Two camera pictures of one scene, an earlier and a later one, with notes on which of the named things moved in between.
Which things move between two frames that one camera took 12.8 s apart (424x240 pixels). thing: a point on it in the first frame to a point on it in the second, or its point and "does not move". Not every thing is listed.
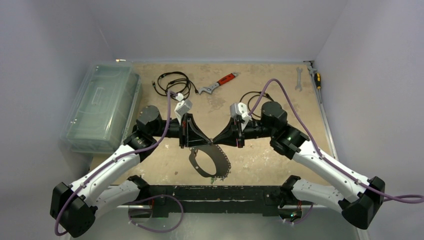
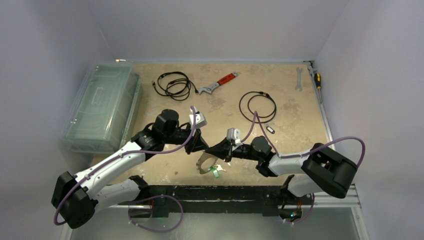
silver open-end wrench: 299,86 does not move
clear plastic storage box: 101,107 does not move
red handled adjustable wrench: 208,89 does not move
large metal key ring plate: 222,164 to 205,156
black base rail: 217,199 does not move
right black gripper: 238,132 to 228,149
